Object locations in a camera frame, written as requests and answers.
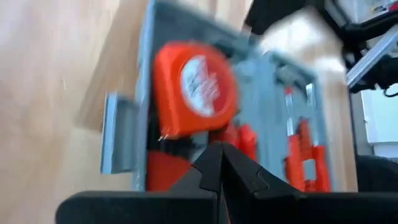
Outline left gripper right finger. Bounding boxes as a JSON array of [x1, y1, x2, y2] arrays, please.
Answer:
[[222, 142, 398, 224]]

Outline red-handled pliers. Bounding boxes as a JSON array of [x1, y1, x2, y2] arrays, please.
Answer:
[[210, 123, 259, 162]]

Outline red-handled screwdriver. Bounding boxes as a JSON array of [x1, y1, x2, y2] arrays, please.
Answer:
[[305, 83, 331, 192]]

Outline red tape measure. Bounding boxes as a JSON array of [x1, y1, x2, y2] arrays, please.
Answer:
[[151, 40, 239, 140]]

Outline grey plastic tool case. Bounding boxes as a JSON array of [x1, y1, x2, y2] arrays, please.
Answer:
[[99, 0, 333, 192]]

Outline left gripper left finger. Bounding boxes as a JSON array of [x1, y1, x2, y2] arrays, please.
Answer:
[[55, 140, 224, 224]]

